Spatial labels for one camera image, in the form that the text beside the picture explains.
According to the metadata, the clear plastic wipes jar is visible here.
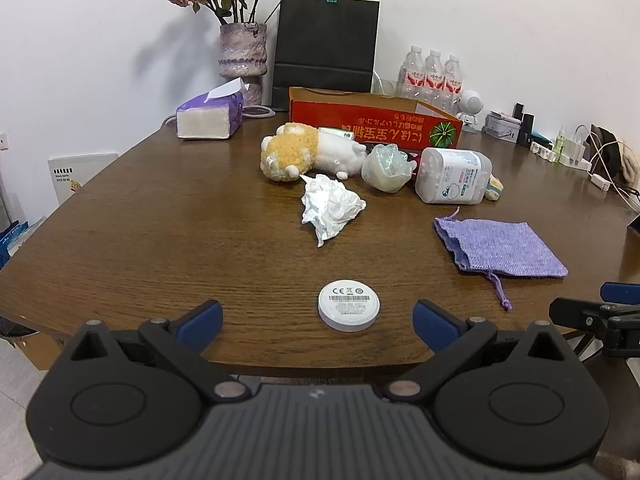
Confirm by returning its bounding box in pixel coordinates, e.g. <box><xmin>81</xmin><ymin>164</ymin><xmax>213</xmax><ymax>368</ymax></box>
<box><xmin>416</xmin><ymin>148</ymin><xmax>492</xmax><ymax>205</ymax></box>

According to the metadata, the middle water bottle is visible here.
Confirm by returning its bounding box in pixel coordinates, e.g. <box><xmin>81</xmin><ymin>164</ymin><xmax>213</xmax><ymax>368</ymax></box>
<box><xmin>424</xmin><ymin>50</ymin><xmax>445</xmax><ymax>105</ymax></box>

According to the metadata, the purple tissue pack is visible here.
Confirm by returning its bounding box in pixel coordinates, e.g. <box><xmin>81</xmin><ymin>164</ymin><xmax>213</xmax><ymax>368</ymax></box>
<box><xmin>176</xmin><ymin>78</ymin><xmax>244</xmax><ymax>140</ymax></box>

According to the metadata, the iridescent plastic flower cup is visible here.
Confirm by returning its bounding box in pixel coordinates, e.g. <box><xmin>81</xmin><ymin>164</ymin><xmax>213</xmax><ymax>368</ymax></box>
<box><xmin>361</xmin><ymin>144</ymin><xmax>418</xmax><ymax>194</ymax></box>

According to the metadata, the white power strip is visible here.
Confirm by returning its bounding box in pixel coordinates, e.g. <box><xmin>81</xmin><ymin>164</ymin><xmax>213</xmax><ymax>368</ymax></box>
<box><xmin>529</xmin><ymin>142</ymin><xmax>591</xmax><ymax>171</ymax></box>

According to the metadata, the white tissue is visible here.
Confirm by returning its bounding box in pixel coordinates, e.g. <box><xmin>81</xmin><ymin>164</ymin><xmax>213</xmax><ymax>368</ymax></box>
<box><xmin>300</xmin><ymin>174</ymin><xmax>367</xmax><ymax>247</ymax></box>

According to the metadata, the left water bottle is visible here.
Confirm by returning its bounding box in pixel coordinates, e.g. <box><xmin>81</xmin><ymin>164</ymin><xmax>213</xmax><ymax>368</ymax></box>
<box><xmin>396</xmin><ymin>46</ymin><xmax>425</xmax><ymax>99</ymax></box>

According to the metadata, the white box on floor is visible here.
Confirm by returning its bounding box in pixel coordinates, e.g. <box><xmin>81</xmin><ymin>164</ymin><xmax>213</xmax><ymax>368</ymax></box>
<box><xmin>48</xmin><ymin>152</ymin><xmax>118</xmax><ymax>205</ymax></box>

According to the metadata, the red orange cardboard box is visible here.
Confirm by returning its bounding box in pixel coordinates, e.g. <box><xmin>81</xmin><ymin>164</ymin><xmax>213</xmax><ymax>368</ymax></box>
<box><xmin>288</xmin><ymin>87</ymin><xmax>462</xmax><ymax>153</ymax></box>

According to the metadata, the yellow eraser block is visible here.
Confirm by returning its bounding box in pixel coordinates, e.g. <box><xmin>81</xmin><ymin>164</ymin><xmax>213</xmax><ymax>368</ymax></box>
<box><xmin>484</xmin><ymin>174</ymin><xmax>504</xmax><ymax>202</ymax></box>

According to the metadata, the white round disc device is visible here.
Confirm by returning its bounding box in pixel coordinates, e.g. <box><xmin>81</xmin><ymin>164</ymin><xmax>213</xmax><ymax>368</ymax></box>
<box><xmin>318</xmin><ymin>280</ymin><xmax>381</xmax><ymax>333</ymax></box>

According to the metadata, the water bottle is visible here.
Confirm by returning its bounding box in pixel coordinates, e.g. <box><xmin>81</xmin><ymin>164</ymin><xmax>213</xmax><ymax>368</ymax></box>
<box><xmin>424</xmin><ymin>50</ymin><xmax>445</xmax><ymax>105</ymax></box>
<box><xmin>442</xmin><ymin>54</ymin><xmax>463</xmax><ymax>114</ymax></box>
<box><xmin>396</xmin><ymin>46</ymin><xmax>425</xmax><ymax>99</ymax></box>

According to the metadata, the purple ceramic vase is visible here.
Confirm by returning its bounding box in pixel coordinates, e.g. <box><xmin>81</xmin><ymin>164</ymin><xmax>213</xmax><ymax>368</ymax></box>
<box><xmin>218</xmin><ymin>23</ymin><xmax>268</xmax><ymax>105</ymax></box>

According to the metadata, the small tin box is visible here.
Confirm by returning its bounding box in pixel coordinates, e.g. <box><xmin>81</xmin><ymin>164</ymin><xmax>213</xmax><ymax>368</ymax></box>
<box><xmin>483</xmin><ymin>110</ymin><xmax>522</xmax><ymax>143</ymax></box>

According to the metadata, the purple woven pouch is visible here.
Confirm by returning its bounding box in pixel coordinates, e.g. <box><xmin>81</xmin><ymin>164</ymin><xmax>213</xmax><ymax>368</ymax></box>
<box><xmin>434</xmin><ymin>208</ymin><xmax>568</xmax><ymax>312</ymax></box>

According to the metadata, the black paper bag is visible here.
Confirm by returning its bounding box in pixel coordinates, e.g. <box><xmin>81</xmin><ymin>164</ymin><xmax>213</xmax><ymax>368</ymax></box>
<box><xmin>271</xmin><ymin>0</ymin><xmax>380</xmax><ymax>112</ymax></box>

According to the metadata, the yellow white plush toy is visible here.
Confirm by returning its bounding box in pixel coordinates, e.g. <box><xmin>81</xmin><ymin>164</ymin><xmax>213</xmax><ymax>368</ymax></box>
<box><xmin>259</xmin><ymin>122</ymin><xmax>367</xmax><ymax>182</ymax></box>

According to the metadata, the right water bottle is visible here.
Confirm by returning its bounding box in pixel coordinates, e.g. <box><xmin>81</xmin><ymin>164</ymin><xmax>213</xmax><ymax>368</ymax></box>
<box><xmin>442</xmin><ymin>54</ymin><xmax>463</xmax><ymax>114</ymax></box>

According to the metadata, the white robot figurine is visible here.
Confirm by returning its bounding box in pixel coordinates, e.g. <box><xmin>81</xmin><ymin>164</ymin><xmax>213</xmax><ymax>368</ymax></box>
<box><xmin>457</xmin><ymin>90</ymin><xmax>484</xmax><ymax>133</ymax></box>

